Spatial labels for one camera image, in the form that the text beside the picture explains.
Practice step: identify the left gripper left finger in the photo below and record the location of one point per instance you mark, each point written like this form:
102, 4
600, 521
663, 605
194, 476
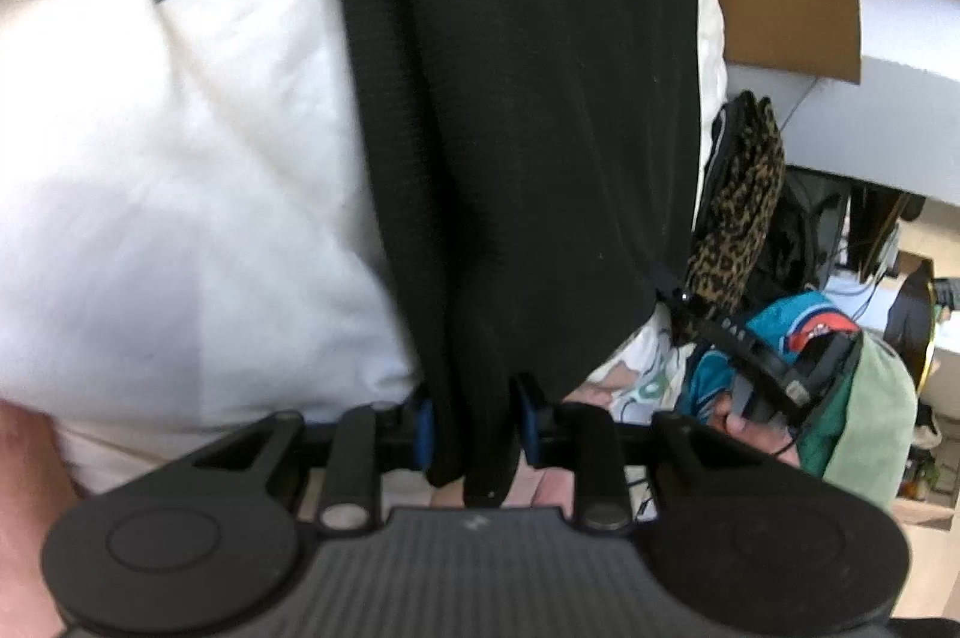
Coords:
367, 443

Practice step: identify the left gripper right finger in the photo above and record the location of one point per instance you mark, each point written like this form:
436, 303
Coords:
576, 450

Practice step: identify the black knit garment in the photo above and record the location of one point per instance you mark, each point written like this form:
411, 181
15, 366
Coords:
532, 163

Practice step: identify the person right hand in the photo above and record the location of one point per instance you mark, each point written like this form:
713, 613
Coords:
771, 440

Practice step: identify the person left hand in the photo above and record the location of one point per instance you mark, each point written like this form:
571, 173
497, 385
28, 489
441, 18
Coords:
36, 491

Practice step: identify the teal orange garment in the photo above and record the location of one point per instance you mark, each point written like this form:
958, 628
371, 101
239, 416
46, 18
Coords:
780, 345

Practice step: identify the light green garment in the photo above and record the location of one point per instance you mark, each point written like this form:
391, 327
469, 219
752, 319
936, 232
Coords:
861, 441

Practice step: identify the leopard print cloth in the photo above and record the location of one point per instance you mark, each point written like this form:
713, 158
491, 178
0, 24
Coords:
742, 184

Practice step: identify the cream baby print blanket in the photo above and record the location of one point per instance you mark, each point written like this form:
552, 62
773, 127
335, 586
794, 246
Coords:
189, 239

